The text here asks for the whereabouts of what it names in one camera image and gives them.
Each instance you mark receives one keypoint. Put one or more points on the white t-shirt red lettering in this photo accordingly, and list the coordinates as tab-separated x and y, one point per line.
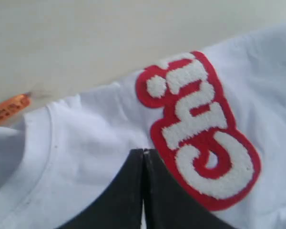
217	119

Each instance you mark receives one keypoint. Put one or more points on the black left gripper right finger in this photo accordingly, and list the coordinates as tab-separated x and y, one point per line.
167	205

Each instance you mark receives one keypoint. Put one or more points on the orange neck label tag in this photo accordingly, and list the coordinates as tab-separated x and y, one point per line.
13	106

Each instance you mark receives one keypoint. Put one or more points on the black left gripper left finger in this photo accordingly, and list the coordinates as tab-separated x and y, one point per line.
120	205

